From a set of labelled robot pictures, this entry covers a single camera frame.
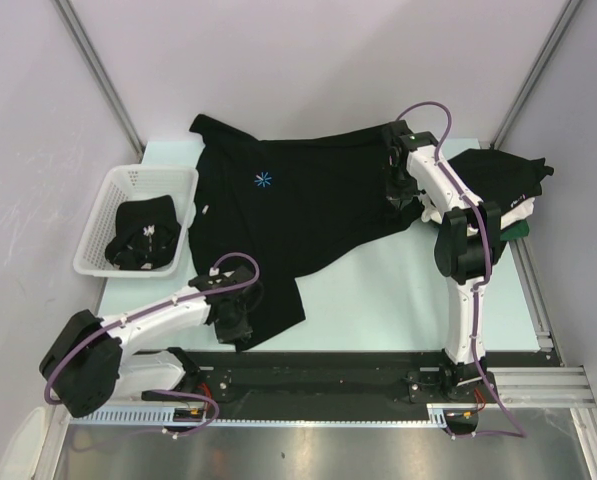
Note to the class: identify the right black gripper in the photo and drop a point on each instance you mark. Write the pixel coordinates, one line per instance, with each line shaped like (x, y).
(400, 196)

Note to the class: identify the right aluminium frame post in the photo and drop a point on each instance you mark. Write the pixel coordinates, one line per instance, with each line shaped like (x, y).
(539, 66)

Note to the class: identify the green folded t-shirt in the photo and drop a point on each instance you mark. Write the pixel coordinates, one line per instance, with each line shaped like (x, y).
(517, 230)

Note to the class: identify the white folded t-shirt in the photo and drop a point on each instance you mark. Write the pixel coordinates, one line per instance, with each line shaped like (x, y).
(518, 213)

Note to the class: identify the white plastic laundry basket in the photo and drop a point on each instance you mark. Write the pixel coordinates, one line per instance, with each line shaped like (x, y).
(133, 183)

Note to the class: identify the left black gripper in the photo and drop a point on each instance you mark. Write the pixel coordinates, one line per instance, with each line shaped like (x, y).
(241, 330)

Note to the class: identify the black printed t-shirt in basket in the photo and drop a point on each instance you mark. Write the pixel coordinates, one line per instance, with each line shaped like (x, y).
(146, 235)

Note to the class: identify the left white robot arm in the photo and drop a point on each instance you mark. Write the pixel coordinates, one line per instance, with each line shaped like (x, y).
(98, 359)

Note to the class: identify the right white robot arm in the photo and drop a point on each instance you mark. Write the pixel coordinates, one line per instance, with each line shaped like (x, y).
(467, 246)

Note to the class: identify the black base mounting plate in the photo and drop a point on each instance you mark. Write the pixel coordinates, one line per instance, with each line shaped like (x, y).
(335, 390)

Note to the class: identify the aluminium frame post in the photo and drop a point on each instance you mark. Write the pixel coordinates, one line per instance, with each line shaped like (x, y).
(86, 48)
(539, 66)

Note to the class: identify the left aluminium frame post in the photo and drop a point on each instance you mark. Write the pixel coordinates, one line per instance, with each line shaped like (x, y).
(86, 48)

